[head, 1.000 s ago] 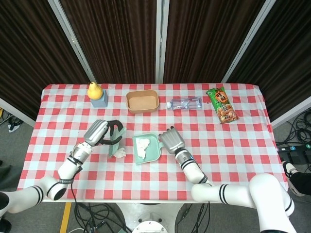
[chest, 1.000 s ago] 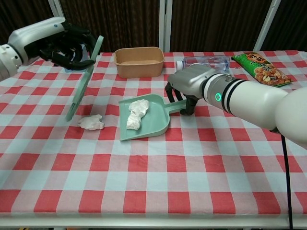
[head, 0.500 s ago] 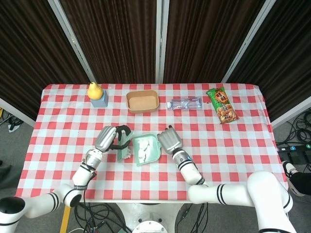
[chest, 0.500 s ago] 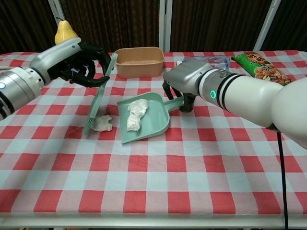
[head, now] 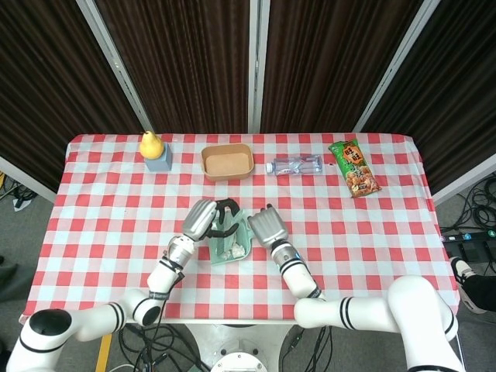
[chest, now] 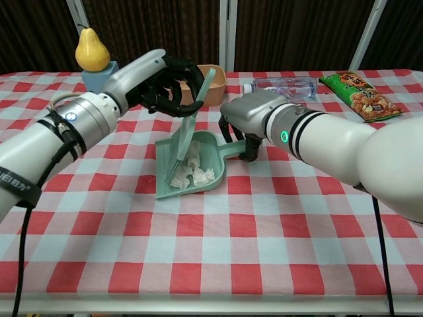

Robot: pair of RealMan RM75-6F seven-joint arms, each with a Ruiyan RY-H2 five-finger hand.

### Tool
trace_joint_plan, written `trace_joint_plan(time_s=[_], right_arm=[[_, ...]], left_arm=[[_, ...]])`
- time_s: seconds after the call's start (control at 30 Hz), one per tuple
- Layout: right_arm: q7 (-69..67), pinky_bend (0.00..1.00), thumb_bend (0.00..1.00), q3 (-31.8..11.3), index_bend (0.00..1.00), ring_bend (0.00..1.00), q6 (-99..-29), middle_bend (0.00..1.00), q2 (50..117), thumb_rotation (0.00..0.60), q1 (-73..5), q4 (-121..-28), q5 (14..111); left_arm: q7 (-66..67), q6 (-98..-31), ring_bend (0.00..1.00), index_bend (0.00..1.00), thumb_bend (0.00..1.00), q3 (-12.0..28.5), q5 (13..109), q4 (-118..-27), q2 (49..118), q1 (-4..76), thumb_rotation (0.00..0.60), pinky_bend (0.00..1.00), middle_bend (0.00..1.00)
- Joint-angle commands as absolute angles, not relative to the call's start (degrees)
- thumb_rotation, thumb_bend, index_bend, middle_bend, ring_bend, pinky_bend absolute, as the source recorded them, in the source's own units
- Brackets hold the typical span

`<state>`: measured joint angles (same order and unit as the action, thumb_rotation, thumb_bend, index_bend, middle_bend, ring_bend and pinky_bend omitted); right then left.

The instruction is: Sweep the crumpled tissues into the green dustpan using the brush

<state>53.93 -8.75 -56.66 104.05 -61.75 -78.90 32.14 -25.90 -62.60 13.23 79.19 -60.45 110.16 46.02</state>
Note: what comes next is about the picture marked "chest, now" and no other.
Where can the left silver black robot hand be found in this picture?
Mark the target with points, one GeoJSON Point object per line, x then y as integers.
{"type": "Point", "coordinates": [132, 81]}

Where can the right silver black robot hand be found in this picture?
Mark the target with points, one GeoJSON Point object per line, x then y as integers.
{"type": "Point", "coordinates": [251, 109]}

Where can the green dustpan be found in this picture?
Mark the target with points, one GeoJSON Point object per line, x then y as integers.
{"type": "Point", "coordinates": [211, 155]}

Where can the green hand broom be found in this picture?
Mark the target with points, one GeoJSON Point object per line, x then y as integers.
{"type": "Point", "coordinates": [186, 135]}

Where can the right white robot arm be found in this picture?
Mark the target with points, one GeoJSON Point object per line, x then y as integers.
{"type": "Point", "coordinates": [330, 135]}

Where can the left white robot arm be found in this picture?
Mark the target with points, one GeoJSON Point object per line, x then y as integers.
{"type": "Point", "coordinates": [33, 148]}

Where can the blue-grey cube block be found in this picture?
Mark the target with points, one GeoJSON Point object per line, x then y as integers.
{"type": "Point", "coordinates": [96, 81]}

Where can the brown paper bowl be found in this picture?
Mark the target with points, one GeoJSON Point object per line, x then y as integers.
{"type": "Point", "coordinates": [216, 89]}

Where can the yellow pear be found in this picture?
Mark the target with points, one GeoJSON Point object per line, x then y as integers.
{"type": "Point", "coordinates": [92, 53]}

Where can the clear plastic water bottle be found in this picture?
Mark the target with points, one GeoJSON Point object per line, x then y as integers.
{"type": "Point", "coordinates": [297, 87]}

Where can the dark brown partition panel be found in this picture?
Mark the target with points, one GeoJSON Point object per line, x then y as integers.
{"type": "Point", "coordinates": [148, 26]}
{"type": "Point", "coordinates": [33, 33]}
{"type": "Point", "coordinates": [297, 33]}
{"type": "Point", "coordinates": [403, 29]}

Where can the green snack bag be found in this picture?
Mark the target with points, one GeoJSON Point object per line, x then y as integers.
{"type": "Point", "coordinates": [360, 95]}

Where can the red white checkered tablecloth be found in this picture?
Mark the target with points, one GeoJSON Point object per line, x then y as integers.
{"type": "Point", "coordinates": [211, 237]}

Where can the white partition frame post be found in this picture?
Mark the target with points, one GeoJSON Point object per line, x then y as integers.
{"type": "Point", "coordinates": [367, 36]}
{"type": "Point", "coordinates": [76, 14]}
{"type": "Point", "coordinates": [228, 33]}

